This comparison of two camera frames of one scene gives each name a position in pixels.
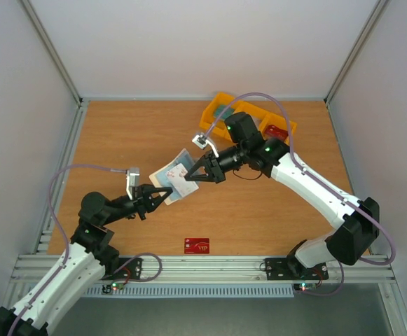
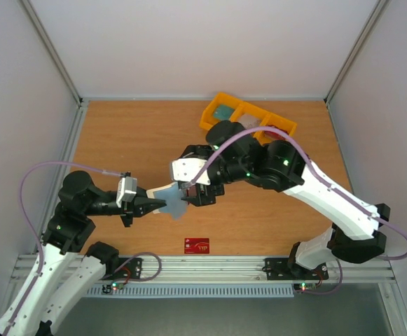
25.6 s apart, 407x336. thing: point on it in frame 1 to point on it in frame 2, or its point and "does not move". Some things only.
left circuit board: [108, 288] does not move
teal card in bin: [223, 111] does not move
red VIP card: [197, 246] does not move
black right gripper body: [215, 169] to [205, 193]
